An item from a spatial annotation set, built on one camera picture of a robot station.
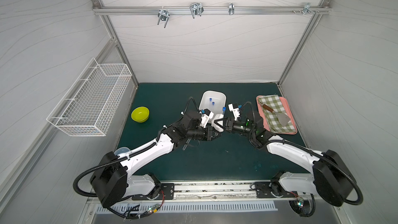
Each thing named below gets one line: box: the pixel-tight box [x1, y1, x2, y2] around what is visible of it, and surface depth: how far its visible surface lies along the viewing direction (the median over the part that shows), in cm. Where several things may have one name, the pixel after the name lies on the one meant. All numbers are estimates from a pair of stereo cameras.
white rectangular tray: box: [199, 90, 227, 122], surface depth 110 cm
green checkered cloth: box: [258, 94, 297, 133], surface depth 103 cm
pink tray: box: [256, 94, 298, 135], surface depth 104 cm
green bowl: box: [130, 105, 150, 123], surface depth 101 cm
